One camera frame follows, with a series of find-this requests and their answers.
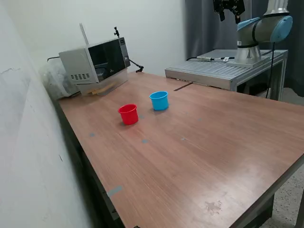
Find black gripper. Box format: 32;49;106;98
213;0;246;24

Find dark grey curtain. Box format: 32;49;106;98
184;0;304;98

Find aluminium profile robot table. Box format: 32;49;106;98
164;49;289;102

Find dark flat strip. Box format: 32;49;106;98
173;82;193;92

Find blue plastic cup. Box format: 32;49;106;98
149;91;170;112

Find thin white rod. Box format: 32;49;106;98
79;22;90;46

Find wooden sticks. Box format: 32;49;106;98
86;86;112;96

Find silver microwave oven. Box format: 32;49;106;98
58;37;132;84

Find clear plastic bag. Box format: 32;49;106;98
39;58;81;100

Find aluminium robot mount plate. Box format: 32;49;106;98
226;55;271;69

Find robot cable with silver connector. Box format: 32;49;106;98
186;56;236;63

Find black hanging cable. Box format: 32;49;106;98
265;42;276;99

